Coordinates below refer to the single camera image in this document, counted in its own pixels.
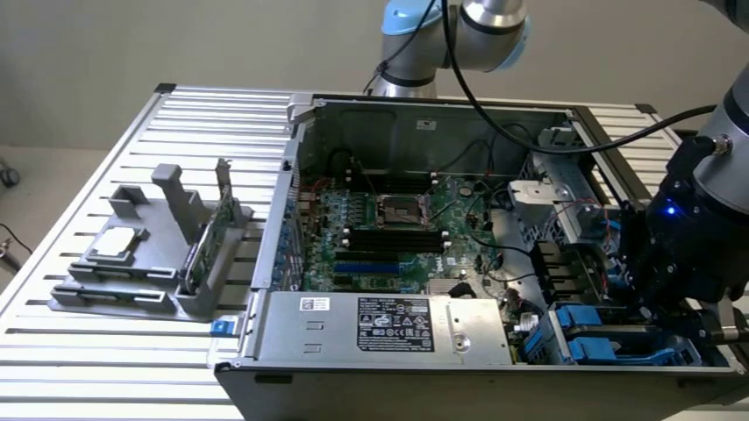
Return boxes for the green motherboard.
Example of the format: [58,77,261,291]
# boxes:
[294,174,532,300]

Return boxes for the open black PC case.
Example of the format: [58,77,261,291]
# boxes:
[214,92,749,421]

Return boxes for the CPU socket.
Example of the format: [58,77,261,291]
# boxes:
[376,192,436,230]

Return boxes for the thin black case wire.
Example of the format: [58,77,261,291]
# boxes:
[441,123,532,177]

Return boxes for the silver CPU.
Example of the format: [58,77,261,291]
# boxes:
[95,226,147,259]

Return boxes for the silver drive bracket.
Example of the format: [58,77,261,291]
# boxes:
[507,177,575,220]

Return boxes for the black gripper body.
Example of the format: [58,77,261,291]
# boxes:
[635,135,749,306]

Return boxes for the green graphics card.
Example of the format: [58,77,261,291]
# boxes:
[178,157,242,296]

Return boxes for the black floor cable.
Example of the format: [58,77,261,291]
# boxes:
[0,222,35,269]

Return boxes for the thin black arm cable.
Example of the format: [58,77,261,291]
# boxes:
[364,0,441,94]

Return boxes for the silver chipset heatsink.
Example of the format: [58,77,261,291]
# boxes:
[429,277,471,298]

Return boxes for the red wire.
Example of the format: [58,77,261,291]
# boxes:
[555,197,605,217]

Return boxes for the silver power supply unit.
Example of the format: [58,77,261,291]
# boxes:
[241,289,517,368]

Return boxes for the black expansion slot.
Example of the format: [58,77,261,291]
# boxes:
[333,251,406,264]

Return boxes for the silver disk bay cage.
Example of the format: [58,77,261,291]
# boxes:
[508,125,613,246]

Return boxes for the grey parts rack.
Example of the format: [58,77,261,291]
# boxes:
[50,162,258,325]

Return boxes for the dark RAM stick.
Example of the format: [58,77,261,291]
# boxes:
[71,288,166,297]

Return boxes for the black fan shroud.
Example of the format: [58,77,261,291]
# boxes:
[528,239,605,304]

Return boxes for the blue disk caddy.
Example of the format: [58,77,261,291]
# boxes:
[551,302,613,339]
[565,336,625,366]

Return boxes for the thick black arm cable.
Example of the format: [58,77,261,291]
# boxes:
[433,0,720,155]

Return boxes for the black RAM slot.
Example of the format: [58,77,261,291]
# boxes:
[344,227,453,238]
[349,169,441,182]
[342,246,453,255]
[344,234,453,245]
[342,240,453,250]
[349,181,441,195]

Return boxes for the blue expansion slot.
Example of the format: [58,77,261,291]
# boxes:
[333,261,406,274]

